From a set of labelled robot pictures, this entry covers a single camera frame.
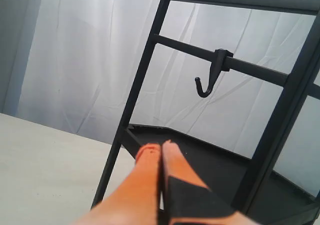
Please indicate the white backdrop curtain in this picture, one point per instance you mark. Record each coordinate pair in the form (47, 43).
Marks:
(85, 53)

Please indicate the black hook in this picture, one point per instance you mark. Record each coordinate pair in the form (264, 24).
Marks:
(216, 67)

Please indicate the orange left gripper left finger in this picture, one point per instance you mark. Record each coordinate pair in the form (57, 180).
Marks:
(136, 200)

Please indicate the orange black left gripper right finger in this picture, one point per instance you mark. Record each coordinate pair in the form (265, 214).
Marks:
(188, 199)

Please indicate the black metal shelf rack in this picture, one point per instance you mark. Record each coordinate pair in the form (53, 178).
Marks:
(296, 86)

